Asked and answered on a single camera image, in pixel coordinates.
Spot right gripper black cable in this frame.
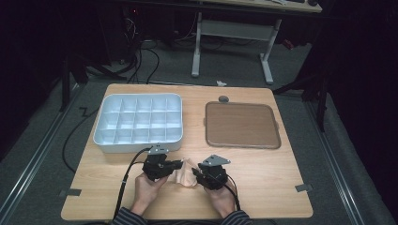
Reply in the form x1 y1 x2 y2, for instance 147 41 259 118
215 172 242 212

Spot black stand legs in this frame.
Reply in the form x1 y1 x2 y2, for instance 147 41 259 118
271 69 331 133
58 54 128 113

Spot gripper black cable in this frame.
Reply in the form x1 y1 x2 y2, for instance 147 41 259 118
112 145 155 221
215 172 242 212

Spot metal floor rail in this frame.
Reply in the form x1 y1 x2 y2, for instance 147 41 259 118
303 100 366 225
0 83 86 225

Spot grey tape piece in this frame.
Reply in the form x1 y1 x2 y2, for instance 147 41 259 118
58 187 83 199
294 183 314 193

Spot person's right hand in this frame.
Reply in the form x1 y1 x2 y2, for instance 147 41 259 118
202 183 237 219

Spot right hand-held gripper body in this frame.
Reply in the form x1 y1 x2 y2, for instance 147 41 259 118
198 154 232 191

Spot pale pink sock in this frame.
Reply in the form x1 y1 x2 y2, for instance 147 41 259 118
173 157 200 188

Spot person's left hand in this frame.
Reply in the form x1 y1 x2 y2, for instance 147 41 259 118
129 172 170 218

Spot white-legged wooden desk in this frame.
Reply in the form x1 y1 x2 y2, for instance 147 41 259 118
190 0 323 86

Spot brown square tray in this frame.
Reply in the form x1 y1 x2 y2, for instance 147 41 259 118
204 101 283 150

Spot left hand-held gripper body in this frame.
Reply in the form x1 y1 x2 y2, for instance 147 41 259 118
142 142 176 183

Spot bundle of black cables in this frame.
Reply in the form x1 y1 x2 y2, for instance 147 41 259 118
120 17 161 85

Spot black floor cable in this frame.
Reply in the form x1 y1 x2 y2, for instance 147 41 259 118
61 106 101 174

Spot white compartment storage box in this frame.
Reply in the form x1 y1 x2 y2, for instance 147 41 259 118
92 93 184 155

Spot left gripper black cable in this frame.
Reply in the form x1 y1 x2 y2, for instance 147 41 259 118
112 145 155 221

